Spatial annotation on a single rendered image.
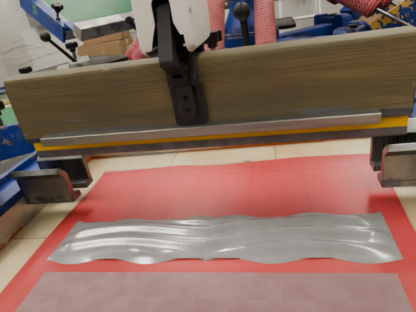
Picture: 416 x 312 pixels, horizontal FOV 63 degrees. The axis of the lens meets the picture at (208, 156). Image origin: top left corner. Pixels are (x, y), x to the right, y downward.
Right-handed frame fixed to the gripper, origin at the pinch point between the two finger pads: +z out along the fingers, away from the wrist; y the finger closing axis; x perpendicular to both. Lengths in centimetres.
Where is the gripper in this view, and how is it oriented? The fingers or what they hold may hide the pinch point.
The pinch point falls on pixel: (193, 98)
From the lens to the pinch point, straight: 35.7
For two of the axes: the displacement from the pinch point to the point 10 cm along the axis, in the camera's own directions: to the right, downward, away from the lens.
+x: 9.7, -0.6, -2.2
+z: 1.5, 8.9, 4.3
